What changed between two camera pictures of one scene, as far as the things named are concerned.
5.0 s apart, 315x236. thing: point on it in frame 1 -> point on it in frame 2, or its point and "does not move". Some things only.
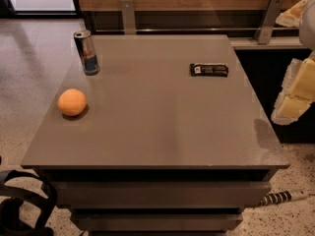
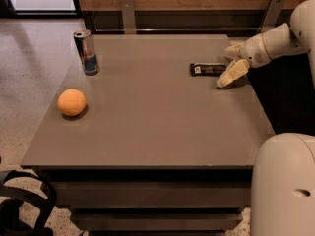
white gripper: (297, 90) -> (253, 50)
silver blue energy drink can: (88, 53) does not move
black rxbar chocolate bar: (209, 70) does not move
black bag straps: (10, 206) does not move
